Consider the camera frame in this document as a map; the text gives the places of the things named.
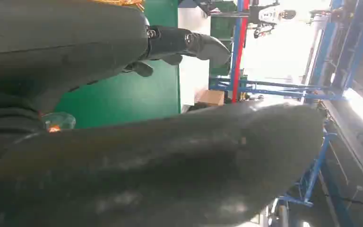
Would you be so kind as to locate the white table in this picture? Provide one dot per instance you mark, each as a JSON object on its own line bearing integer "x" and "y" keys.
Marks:
{"x": 194, "y": 81}

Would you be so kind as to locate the green panel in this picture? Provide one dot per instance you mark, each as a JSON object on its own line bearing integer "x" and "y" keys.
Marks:
{"x": 221, "y": 28}

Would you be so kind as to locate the yellow sheet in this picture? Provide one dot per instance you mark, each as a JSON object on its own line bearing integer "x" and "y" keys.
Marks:
{"x": 122, "y": 2}

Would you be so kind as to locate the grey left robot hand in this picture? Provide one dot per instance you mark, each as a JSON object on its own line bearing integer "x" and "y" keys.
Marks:
{"x": 137, "y": 175}

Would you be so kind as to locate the blue metal frame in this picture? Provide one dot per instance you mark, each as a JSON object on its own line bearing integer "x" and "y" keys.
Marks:
{"x": 324, "y": 44}

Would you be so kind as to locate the red post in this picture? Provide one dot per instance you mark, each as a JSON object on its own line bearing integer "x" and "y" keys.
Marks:
{"x": 239, "y": 56}

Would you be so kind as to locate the cardboard box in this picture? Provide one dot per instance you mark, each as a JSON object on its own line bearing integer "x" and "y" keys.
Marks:
{"x": 212, "y": 97}

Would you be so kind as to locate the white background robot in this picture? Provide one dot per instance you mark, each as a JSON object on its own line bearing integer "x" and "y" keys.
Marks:
{"x": 270, "y": 15}

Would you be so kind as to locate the green table mat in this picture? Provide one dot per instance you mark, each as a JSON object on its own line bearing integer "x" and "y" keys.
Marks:
{"x": 122, "y": 97}

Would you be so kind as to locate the orange drink bottle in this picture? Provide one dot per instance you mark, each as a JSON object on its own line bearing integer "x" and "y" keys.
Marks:
{"x": 59, "y": 120}

